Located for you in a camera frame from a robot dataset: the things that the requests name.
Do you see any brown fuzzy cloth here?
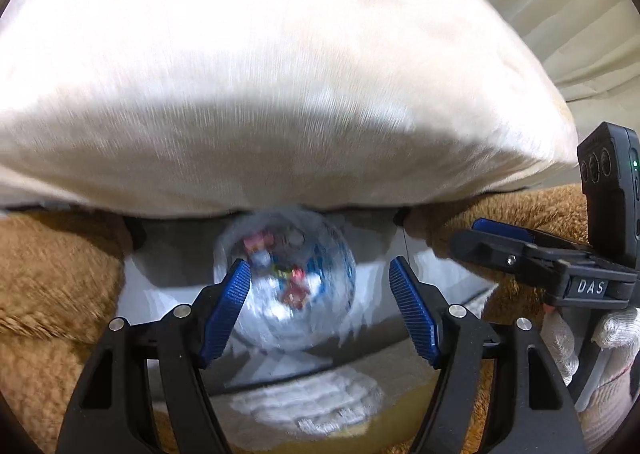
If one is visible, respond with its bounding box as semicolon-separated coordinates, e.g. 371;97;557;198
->
0;183;597;454

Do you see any pink snack box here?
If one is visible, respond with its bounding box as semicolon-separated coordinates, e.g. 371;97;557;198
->
244;230;276;255

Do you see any large cream pillow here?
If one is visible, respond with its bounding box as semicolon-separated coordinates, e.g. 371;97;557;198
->
0;0;582;223

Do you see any person's right hand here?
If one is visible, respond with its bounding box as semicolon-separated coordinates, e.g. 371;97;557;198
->
543;307;640;401

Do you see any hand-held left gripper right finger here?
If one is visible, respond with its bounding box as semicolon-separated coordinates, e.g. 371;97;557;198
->
388;255;592;454

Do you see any beige curtain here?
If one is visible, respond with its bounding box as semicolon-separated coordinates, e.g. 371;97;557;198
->
474;0;640;187

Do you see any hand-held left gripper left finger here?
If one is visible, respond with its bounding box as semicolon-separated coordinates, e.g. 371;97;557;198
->
54;258;253;454

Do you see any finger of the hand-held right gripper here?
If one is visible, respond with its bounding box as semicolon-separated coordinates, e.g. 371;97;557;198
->
449;229;571;293
471;217;594;255

